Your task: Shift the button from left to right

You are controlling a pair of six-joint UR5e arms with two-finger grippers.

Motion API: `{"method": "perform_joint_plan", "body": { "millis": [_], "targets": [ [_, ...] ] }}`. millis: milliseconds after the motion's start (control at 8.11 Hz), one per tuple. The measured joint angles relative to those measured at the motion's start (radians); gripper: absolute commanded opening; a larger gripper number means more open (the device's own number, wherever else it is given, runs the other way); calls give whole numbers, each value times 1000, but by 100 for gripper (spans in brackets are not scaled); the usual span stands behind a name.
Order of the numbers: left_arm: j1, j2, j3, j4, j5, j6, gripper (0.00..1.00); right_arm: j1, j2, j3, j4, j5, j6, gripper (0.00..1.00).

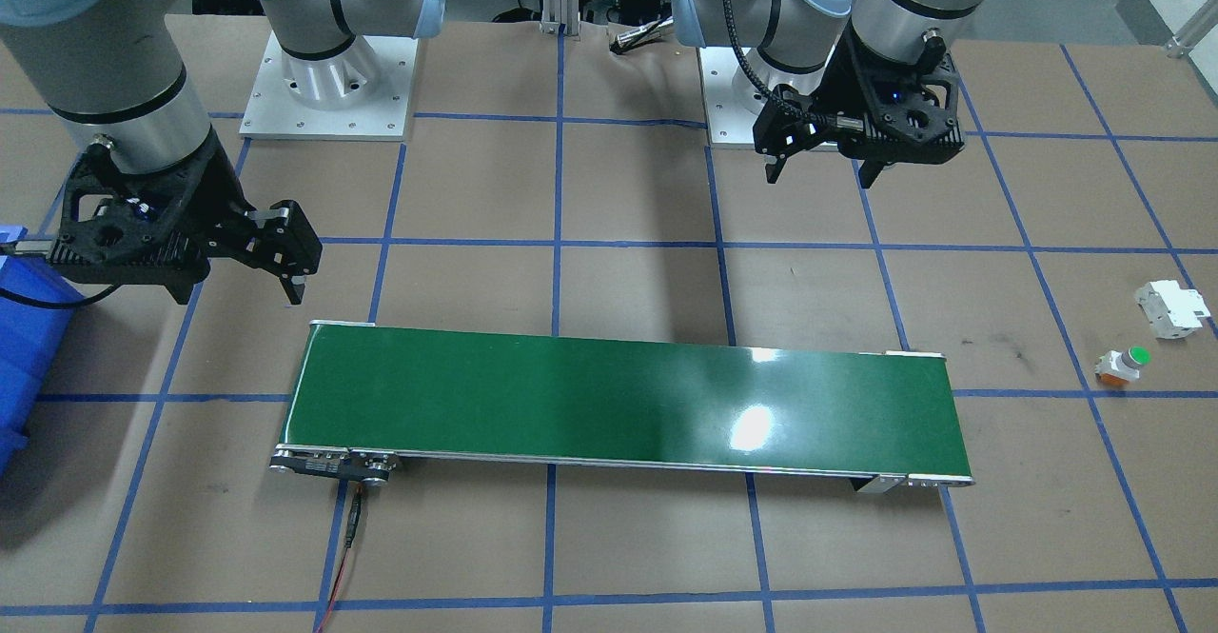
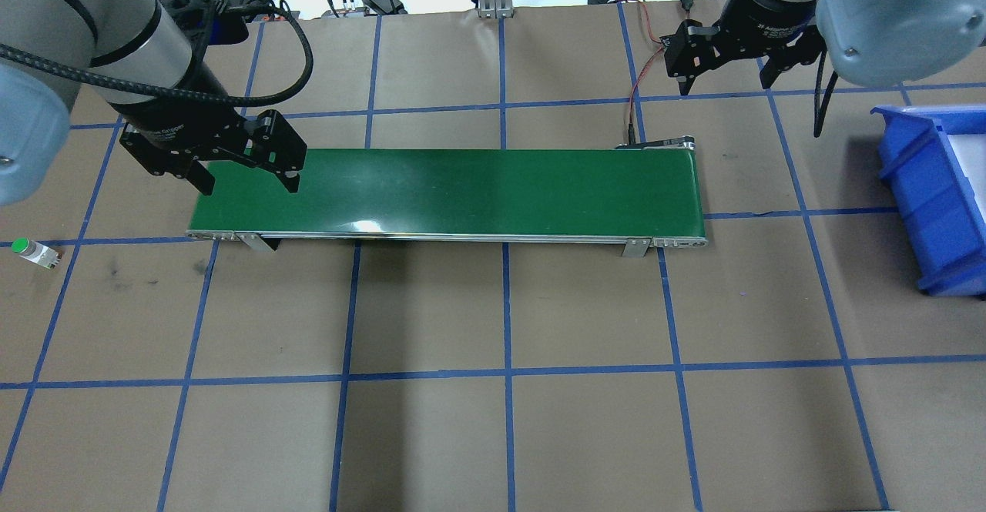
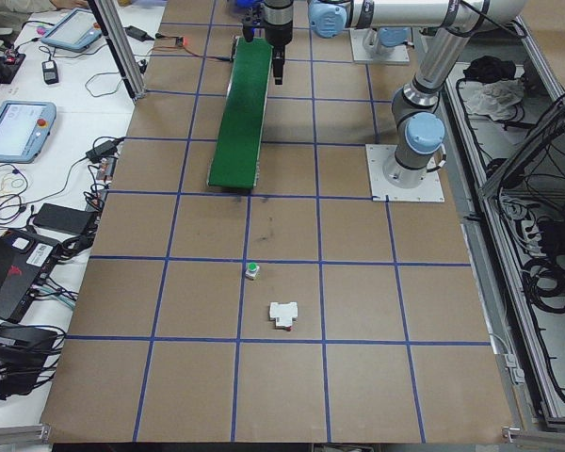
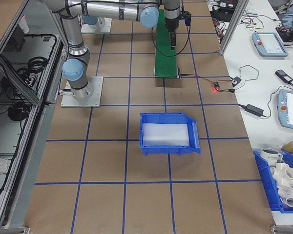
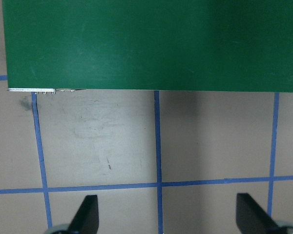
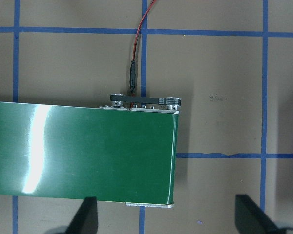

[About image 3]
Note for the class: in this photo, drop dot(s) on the black laptop red logo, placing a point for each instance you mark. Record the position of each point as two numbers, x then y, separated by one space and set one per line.
4 278

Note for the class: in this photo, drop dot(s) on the green push button white base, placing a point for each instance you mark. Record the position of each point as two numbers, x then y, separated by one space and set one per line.
252 271

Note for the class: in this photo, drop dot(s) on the aluminium table frame bar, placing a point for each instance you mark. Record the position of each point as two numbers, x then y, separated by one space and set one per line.
14 432
541 435

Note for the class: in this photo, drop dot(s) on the black power supply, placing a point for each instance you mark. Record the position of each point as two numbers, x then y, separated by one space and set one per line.
558 235

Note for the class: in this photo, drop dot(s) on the metal bar V frame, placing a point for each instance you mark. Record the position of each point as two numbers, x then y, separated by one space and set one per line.
486 192

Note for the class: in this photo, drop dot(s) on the small pink object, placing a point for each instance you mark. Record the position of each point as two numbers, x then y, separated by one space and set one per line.
40 29

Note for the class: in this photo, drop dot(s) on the white crumpled cloth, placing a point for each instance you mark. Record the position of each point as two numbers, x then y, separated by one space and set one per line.
494 99

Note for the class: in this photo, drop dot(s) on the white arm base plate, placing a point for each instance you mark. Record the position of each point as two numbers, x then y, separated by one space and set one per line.
433 193
362 53

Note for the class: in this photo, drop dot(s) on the large black power brick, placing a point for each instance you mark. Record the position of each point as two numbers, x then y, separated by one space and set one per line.
63 219

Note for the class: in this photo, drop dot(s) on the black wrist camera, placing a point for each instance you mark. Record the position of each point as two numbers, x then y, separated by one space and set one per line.
250 26

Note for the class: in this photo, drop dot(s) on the black power adapter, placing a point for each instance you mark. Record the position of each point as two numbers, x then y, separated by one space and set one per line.
104 149
138 33

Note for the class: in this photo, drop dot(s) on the green belt conveyor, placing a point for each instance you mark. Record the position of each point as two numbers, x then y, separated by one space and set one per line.
245 117

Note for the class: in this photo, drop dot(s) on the black cloth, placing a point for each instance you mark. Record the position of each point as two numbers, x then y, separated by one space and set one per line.
492 67

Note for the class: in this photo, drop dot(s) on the black development board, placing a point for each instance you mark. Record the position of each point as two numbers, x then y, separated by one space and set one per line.
7 63

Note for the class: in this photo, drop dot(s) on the white plastic part red tip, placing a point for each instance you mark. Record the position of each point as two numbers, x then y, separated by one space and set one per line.
284 314

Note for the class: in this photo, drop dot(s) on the small red circuit board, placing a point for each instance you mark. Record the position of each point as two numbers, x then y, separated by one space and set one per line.
183 41

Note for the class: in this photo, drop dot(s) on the blue grey teach pendant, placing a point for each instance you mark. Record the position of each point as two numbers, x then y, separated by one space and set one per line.
14 127
70 30

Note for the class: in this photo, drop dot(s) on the blue plastic bin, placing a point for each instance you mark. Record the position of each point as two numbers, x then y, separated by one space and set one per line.
245 2

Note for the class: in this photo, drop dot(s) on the aluminium extrusion post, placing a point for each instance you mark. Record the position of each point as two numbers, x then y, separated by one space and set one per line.
124 52

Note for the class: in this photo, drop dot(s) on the small black box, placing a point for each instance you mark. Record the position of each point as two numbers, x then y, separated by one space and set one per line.
51 71

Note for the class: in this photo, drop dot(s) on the white power strip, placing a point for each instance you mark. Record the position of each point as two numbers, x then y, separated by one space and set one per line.
522 221

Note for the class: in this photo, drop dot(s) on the small brown connector board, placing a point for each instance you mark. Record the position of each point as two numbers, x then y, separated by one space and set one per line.
105 169

